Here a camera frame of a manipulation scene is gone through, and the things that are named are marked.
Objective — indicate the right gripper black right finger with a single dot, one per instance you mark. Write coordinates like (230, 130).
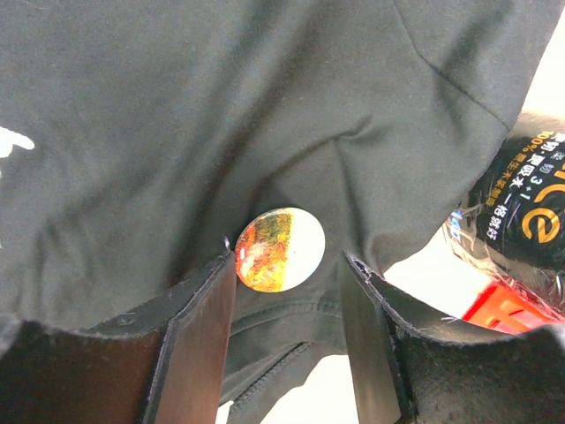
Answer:
(411, 363)

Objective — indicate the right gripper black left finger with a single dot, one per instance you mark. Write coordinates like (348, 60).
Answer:
(161, 362)

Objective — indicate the round colourful brooch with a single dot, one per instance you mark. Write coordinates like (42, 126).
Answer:
(279, 250)

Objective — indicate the black printed t-shirt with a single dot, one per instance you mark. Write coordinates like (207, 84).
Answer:
(140, 138)

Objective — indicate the red plastic basket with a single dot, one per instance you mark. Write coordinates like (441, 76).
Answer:
(504, 309)

